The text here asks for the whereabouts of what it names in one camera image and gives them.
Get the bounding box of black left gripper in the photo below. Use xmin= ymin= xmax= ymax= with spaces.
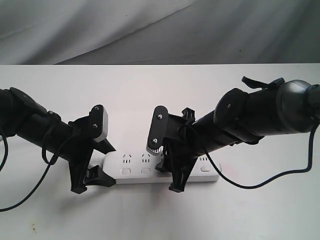
xmin=61 ymin=116 xmax=117 ymax=194

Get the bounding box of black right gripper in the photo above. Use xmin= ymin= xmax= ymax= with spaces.
xmin=155 ymin=107 xmax=199 ymax=193

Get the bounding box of white five-outlet power strip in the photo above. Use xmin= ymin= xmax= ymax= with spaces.
xmin=102 ymin=151 xmax=220 ymax=185

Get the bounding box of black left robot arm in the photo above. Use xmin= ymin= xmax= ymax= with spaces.
xmin=0 ymin=87 xmax=116 ymax=194

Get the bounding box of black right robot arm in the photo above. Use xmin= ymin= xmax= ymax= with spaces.
xmin=146 ymin=77 xmax=320 ymax=193

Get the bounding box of white backdrop cloth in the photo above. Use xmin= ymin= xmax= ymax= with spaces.
xmin=0 ymin=0 xmax=320 ymax=65

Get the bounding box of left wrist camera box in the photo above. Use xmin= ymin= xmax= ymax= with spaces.
xmin=88 ymin=104 xmax=109 ymax=143

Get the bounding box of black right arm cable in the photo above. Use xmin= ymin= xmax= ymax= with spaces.
xmin=203 ymin=77 xmax=316 ymax=190

